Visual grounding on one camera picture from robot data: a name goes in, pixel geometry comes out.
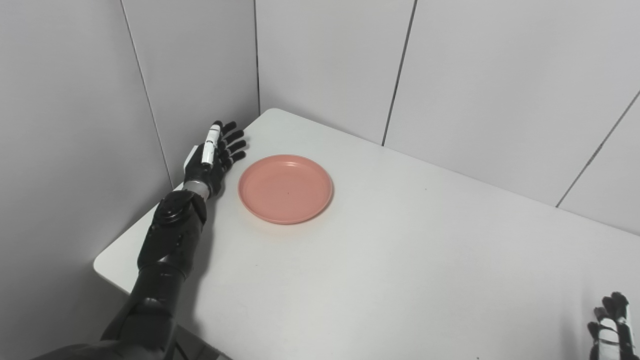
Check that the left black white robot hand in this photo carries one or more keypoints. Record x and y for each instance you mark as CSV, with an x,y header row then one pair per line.
x,y
210,160

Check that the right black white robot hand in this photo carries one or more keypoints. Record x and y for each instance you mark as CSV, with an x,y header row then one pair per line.
x,y
612,330

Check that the pink round plate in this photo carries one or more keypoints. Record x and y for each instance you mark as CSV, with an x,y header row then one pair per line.
x,y
285,189

